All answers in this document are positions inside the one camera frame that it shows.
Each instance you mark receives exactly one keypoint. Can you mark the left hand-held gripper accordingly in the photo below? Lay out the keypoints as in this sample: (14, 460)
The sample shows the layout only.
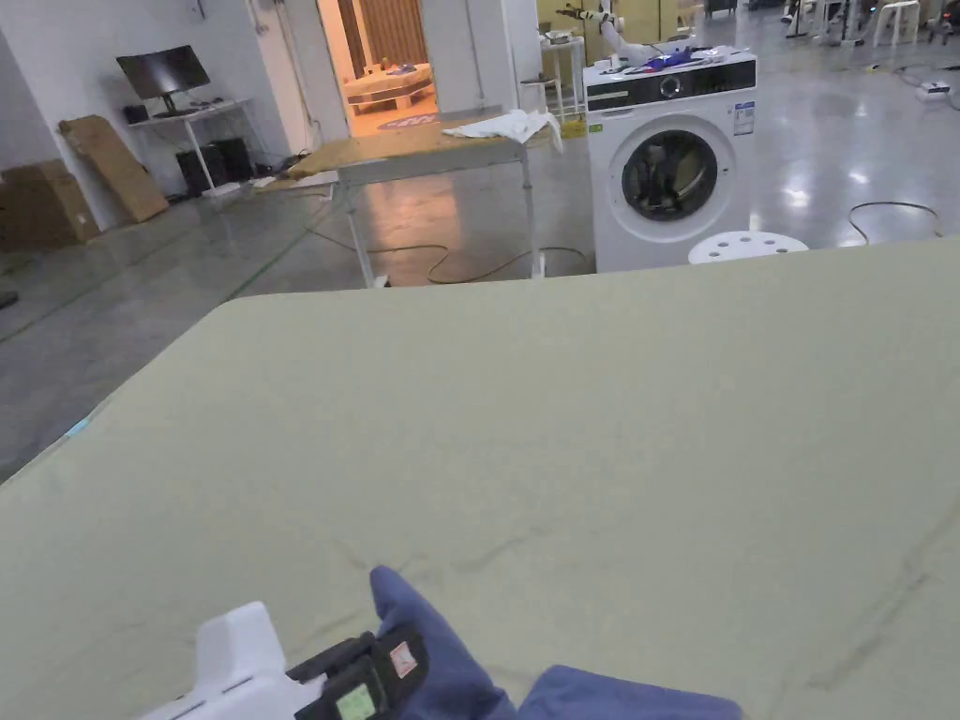
(240, 667)

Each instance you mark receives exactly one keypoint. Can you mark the dark blue shirt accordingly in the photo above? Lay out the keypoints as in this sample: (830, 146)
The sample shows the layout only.
(442, 667)

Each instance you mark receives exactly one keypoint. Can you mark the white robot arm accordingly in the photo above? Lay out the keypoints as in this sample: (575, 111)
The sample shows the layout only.
(619, 37)

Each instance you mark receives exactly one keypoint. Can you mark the bed with pale green sheet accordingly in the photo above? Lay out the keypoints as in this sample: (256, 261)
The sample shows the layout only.
(570, 420)

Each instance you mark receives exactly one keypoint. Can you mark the black computer tower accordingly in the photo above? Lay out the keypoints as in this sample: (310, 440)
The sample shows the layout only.
(214, 165)

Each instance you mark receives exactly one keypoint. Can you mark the large brown carton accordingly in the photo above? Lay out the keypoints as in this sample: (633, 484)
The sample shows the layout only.
(41, 206)

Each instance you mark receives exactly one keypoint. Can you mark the flat brown carton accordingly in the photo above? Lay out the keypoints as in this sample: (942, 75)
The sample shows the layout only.
(112, 165)

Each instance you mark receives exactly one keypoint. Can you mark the white washing machine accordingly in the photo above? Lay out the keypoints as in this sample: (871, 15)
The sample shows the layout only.
(667, 157)

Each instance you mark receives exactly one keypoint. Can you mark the white desk with monitor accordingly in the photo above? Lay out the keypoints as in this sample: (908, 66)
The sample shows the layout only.
(172, 79)

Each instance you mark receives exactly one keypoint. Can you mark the low bed with white frame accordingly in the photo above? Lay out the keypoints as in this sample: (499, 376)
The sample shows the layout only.
(390, 86)

